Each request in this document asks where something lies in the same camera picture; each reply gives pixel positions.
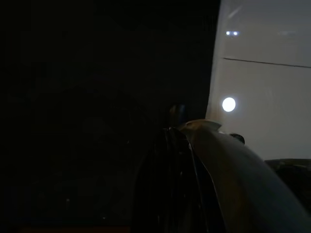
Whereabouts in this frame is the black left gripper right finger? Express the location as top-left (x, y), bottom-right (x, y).
top-left (188, 139), bottom-right (227, 233)

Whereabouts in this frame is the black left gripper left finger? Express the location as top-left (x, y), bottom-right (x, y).
top-left (131, 126), bottom-right (203, 233)

